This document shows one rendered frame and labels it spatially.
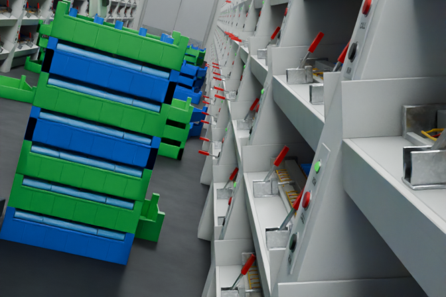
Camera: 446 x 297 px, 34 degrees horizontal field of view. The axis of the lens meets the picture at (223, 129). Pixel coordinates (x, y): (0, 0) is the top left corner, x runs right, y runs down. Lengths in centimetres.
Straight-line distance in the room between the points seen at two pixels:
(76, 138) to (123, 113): 12
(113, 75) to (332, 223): 107
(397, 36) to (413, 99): 6
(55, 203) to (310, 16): 75
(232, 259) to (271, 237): 49
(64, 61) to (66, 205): 33
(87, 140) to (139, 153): 12
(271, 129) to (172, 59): 40
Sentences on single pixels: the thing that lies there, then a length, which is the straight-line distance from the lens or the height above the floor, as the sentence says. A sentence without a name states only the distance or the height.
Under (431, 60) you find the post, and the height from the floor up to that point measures 63.
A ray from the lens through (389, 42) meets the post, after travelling 64.
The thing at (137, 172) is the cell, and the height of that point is 22.
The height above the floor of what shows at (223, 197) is 18.
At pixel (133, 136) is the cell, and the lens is 168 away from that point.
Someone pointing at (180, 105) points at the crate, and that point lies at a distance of 335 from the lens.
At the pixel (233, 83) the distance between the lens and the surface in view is 273.
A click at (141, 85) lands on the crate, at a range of 166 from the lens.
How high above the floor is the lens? 62
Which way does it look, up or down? 8 degrees down
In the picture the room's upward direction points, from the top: 16 degrees clockwise
